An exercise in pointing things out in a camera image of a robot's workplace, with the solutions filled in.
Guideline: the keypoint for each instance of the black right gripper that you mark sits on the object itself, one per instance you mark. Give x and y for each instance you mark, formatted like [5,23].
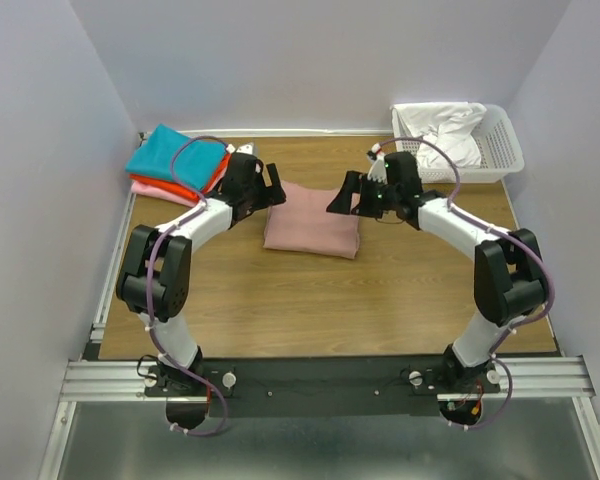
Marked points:
[366,198]

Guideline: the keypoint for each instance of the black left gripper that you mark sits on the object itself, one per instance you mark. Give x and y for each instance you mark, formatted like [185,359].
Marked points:
[262,185]

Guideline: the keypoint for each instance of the dusty pink t-shirt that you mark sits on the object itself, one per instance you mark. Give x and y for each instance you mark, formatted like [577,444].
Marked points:
[303,224]

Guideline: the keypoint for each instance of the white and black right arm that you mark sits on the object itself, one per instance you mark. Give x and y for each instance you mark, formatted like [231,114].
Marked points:
[509,283]

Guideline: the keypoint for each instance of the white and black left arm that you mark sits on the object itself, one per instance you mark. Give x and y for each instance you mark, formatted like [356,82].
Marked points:
[155,271]

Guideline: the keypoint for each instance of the folded orange t-shirt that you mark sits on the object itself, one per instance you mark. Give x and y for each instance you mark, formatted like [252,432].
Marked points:
[181,191]

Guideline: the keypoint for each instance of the folded teal t-shirt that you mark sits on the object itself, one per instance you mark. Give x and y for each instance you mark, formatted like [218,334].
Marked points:
[172,156]

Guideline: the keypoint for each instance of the white crumpled t-shirt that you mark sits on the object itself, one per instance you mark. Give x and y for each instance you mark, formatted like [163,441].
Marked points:
[448,125]

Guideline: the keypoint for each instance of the folded light pink t-shirt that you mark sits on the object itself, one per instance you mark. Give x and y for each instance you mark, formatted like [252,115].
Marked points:
[139,188]

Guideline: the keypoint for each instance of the white perforated plastic basket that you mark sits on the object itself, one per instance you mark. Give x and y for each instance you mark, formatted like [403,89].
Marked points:
[499,147]

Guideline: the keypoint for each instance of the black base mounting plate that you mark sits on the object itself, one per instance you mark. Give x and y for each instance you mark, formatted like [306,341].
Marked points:
[417,385]

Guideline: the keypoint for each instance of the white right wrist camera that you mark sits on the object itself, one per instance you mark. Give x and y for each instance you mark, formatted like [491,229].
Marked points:
[378,169]

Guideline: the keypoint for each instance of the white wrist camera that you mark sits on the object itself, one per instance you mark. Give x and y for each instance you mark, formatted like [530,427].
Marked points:
[378,169]
[247,148]

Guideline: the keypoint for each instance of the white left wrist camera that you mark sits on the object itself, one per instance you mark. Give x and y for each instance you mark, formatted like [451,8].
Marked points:
[247,148]

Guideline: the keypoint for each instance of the aluminium left side rail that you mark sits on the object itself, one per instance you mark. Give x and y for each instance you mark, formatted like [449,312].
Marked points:
[98,325]

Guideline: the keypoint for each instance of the aluminium extrusion rail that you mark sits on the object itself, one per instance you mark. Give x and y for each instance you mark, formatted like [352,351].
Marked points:
[533,377]

